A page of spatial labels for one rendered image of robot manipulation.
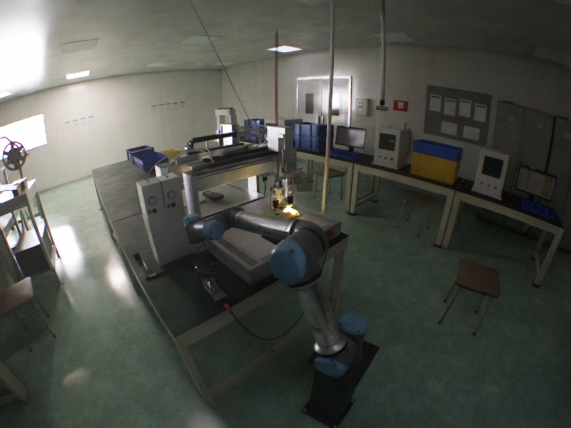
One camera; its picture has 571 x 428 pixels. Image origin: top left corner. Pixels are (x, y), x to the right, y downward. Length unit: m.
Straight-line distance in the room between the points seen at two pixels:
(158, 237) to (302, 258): 0.94
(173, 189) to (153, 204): 0.13
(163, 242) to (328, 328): 0.99
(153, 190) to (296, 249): 0.87
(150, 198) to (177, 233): 0.27
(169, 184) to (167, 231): 0.26
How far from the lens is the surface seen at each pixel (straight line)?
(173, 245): 1.51
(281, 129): 1.59
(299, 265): 0.69
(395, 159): 3.58
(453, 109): 4.95
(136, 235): 1.95
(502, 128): 4.45
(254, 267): 1.22
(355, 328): 1.00
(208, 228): 0.96
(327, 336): 0.87
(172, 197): 1.40
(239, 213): 1.03
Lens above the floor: 1.58
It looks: 25 degrees down
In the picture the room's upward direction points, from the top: straight up
